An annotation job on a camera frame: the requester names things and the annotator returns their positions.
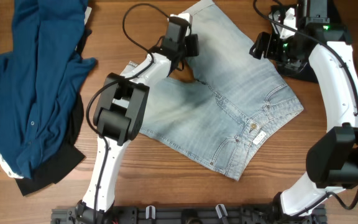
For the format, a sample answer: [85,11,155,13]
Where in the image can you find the light blue denim shorts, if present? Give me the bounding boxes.
[140,1,303,180]

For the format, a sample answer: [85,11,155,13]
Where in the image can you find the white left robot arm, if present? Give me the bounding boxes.
[75,13,199,223]

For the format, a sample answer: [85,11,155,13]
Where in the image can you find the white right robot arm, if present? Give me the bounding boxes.
[250,1,358,222]

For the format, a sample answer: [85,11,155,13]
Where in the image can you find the folded black shorts white stripes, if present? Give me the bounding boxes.
[270,0,344,83]

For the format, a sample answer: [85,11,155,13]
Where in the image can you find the dark blue shirt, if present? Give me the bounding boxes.
[0,0,96,178]

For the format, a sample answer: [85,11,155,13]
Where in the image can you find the black garment under pile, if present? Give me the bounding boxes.
[15,94,85,197]

